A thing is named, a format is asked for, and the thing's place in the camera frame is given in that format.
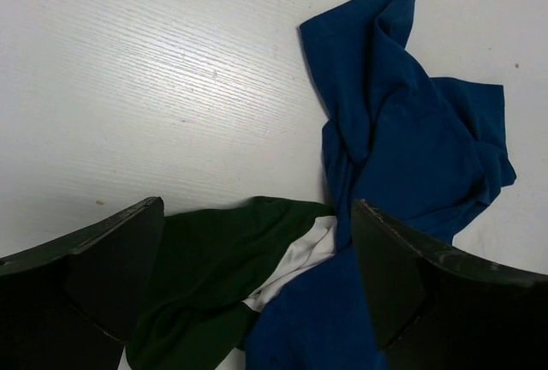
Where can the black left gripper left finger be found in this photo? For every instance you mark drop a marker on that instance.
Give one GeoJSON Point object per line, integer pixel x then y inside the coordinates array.
{"type": "Point", "coordinates": [73, 302]}

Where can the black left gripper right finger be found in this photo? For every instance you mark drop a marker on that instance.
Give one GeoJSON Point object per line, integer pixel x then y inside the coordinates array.
{"type": "Point", "coordinates": [434, 306]}

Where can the white green raglan t-shirt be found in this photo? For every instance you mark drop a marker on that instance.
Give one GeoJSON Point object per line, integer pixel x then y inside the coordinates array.
{"type": "Point", "coordinates": [215, 271]}

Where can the blue t-shirt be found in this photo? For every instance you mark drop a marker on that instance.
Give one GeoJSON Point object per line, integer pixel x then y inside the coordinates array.
{"type": "Point", "coordinates": [430, 151]}

